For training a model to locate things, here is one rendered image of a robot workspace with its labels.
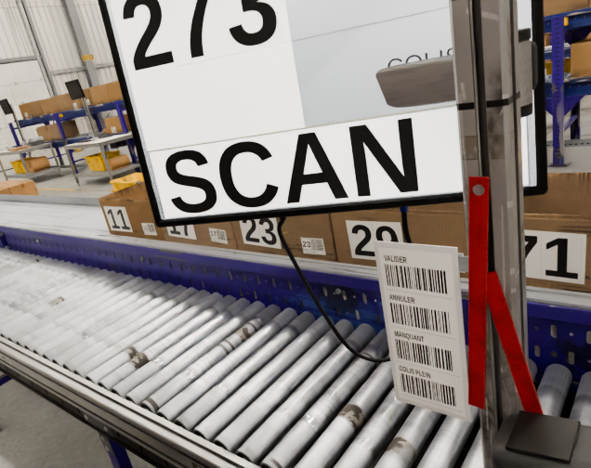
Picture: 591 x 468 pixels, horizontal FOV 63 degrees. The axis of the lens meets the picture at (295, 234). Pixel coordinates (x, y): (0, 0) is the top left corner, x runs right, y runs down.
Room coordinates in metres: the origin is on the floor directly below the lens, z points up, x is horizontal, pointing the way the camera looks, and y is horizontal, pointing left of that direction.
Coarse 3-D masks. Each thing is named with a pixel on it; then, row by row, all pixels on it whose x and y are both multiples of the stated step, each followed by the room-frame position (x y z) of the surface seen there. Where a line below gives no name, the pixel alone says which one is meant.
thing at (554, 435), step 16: (512, 416) 0.35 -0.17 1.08; (528, 416) 0.34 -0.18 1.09; (544, 416) 0.34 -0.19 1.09; (512, 432) 0.33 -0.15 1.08; (528, 432) 0.33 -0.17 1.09; (544, 432) 0.32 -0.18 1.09; (560, 432) 0.32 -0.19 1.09; (576, 432) 0.31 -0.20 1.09; (496, 448) 0.32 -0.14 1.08; (512, 448) 0.31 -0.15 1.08; (528, 448) 0.31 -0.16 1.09; (544, 448) 0.30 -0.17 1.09; (560, 448) 0.30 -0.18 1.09; (576, 448) 0.30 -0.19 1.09; (496, 464) 0.32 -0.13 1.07; (512, 464) 0.31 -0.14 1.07; (528, 464) 0.30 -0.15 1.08; (544, 464) 0.30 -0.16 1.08; (560, 464) 0.29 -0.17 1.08; (576, 464) 0.28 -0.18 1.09
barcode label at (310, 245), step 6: (306, 240) 1.29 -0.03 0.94; (312, 240) 1.27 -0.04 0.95; (318, 240) 1.26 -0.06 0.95; (306, 246) 1.29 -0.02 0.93; (312, 246) 1.27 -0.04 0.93; (318, 246) 1.26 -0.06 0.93; (306, 252) 1.29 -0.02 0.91; (312, 252) 1.28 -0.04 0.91; (318, 252) 1.26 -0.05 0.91; (324, 252) 1.25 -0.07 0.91
